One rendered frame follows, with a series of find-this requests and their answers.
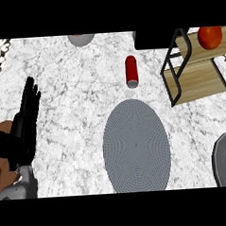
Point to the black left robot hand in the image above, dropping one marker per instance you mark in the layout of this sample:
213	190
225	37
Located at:
24	136

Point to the grey bowl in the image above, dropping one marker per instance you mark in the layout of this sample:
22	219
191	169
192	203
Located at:
81	40

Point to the grey oval placemat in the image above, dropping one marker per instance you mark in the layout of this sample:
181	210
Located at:
136	145

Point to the black appliance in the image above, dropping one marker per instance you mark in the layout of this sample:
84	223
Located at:
154	39

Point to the brown round object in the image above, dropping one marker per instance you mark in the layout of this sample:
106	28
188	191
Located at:
3	170

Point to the red tomato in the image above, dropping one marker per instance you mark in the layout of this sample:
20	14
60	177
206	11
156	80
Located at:
210	37

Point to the red can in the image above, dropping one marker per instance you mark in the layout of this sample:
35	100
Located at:
131	69

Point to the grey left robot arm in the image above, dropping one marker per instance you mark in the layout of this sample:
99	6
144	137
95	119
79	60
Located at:
26	186

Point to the wooden tiered shelf black frame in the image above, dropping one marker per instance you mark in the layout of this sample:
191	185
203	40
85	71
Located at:
198	78

